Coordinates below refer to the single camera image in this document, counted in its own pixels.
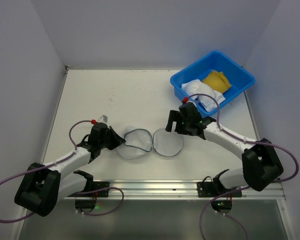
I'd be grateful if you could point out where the white mesh laundry bag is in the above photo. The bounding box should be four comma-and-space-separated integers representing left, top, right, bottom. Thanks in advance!
116, 126, 184, 160

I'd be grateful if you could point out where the white bra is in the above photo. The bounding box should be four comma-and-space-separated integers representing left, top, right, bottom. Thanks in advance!
181, 79, 226, 112

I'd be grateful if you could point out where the yellow bra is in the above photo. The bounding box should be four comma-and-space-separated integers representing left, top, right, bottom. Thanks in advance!
202, 70, 232, 94

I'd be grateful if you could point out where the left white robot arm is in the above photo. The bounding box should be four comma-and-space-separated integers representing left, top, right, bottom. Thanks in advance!
14, 122, 126, 217

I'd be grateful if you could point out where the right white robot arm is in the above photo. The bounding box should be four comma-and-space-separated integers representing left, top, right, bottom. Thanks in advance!
165, 102, 284, 195

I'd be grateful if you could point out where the blue plastic tub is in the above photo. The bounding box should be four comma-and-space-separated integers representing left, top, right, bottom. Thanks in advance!
170, 51, 255, 117

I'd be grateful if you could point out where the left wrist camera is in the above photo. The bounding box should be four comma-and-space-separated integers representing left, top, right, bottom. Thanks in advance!
96, 115, 108, 124

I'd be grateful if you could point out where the aluminium mounting rail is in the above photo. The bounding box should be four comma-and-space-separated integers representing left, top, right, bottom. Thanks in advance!
64, 178, 283, 200

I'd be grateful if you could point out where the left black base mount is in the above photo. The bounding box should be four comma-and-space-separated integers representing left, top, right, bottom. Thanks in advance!
64, 170, 110, 214

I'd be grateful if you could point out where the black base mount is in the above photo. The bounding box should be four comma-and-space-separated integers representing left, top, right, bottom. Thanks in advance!
196, 169, 243, 214
64, 170, 110, 214

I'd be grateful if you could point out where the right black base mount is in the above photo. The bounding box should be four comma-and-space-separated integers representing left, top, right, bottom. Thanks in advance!
196, 169, 243, 214

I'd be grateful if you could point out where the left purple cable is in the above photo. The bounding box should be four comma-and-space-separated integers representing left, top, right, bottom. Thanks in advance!
0, 119, 125, 223

